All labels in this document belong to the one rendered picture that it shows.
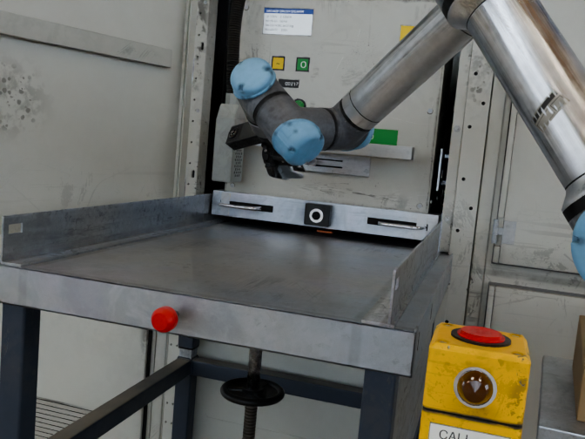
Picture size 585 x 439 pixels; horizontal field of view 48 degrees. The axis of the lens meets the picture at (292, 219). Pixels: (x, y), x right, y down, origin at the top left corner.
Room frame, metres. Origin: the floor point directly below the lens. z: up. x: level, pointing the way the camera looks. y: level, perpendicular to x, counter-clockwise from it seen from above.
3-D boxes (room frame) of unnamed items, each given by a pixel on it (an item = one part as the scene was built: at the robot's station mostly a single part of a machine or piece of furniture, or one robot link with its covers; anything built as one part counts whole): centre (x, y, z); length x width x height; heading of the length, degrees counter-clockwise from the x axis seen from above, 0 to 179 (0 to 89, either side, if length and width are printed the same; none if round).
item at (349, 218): (1.55, -0.07, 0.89); 0.54 x 0.05 x 0.06; 74
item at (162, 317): (0.82, 0.15, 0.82); 0.04 x 0.03 x 0.03; 164
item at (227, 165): (1.53, 0.16, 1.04); 0.08 x 0.05 x 0.17; 164
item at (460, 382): (0.51, -0.16, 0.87); 0.03 x 0.01 x 0.03; 74
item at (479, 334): (0.56, -0.17, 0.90); 0.04 x 0.04 x 0.02
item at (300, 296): (1.17, 0.04, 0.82); 0.68 x 0.62 x 0.06; 164
